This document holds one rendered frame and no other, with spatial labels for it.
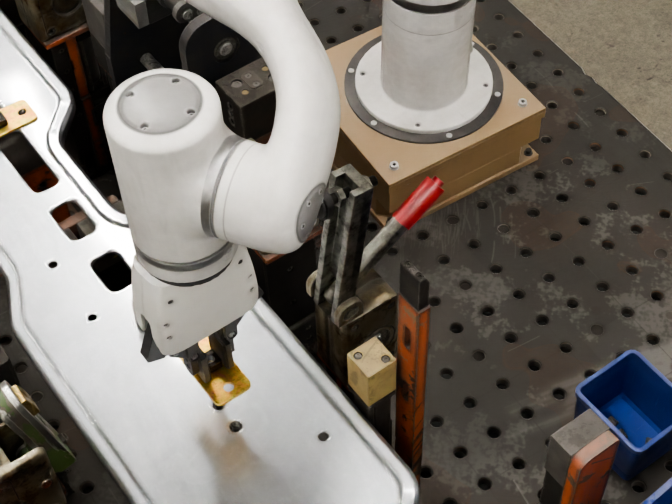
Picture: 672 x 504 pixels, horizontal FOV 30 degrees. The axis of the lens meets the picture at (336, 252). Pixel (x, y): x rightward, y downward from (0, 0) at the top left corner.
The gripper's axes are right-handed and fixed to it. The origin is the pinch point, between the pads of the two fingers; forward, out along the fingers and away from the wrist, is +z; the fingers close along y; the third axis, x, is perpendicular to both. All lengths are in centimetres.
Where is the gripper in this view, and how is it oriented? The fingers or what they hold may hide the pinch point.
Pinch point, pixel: (208, 352)
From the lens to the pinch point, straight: 114.0
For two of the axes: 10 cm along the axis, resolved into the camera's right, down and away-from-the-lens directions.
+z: 0.3, 6.2, 7.9
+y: -8.1, 4.8, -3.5
